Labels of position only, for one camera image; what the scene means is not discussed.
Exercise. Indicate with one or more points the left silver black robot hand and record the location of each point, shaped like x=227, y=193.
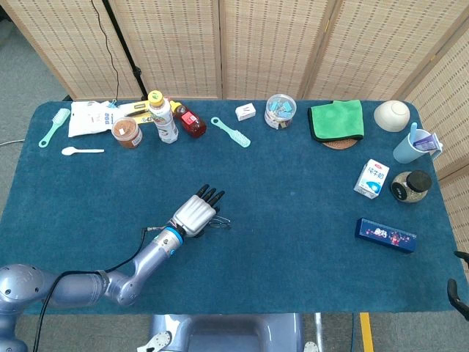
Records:
x=194, y=214

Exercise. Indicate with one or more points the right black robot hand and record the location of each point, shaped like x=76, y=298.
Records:
x=459, y=300

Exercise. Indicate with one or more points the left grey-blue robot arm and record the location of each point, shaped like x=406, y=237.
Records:
x=154, y=253

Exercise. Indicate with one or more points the mint green scrub brush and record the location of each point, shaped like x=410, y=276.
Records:
x=58, y=119
x=238, y=137

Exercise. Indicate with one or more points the red tea bottle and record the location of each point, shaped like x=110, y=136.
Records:
x=192, y=122

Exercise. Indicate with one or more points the white labelled drink bottle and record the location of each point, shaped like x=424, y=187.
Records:
x=165, y=121

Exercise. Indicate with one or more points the dark blue printed box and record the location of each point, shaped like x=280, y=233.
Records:
x=384, y=235

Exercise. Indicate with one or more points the clear jar of rubber bands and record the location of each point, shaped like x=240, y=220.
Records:
x=126, y=132

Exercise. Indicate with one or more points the yellow flat package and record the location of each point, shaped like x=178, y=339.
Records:
x=137, y=119

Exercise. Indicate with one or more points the small white box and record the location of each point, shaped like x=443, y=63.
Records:
x=245, y=112

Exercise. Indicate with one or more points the black pen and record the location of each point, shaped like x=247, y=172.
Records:
x=137, y=112

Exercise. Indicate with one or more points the grey-blue robot torso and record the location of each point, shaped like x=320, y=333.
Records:
x=227, y=333

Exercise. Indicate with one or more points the glass jar with black lid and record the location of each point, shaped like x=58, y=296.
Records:
x=410, y=187

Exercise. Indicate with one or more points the clear jar of binder clips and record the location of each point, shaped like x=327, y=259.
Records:
x=280, y=111

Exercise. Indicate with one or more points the blue binder clip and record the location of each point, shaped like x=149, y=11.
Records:
x=112, y=103

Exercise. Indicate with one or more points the white plastic spoon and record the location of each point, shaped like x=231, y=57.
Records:
x=69, y=150

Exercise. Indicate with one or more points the white plastic bag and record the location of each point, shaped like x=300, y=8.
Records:
x=88, y=119

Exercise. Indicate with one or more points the metal table leg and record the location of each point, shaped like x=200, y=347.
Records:
x=318, y=333

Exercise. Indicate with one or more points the white blue milk carton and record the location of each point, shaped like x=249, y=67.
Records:
x=372, y=179

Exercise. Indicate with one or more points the light blue plastic cup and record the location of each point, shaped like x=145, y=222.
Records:
x=405, y=150

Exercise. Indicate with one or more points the brown woven coaster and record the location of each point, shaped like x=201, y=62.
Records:
x=339, y=145

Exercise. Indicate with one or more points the purple toothpaste tube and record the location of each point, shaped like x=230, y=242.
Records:
x=427, y=143

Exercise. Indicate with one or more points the green microfibre cloth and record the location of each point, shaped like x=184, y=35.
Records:
x=337, y=119

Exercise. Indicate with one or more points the black tripod pole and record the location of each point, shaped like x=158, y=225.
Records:
x=126, y=55

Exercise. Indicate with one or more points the light blue toothbrush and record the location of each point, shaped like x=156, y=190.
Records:
x=413, y=131

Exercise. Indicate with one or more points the bamboo folding screen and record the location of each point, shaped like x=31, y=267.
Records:
x=264, y=47

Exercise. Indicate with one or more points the cream ceramic bowl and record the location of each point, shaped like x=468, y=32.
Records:
x=391, y=115

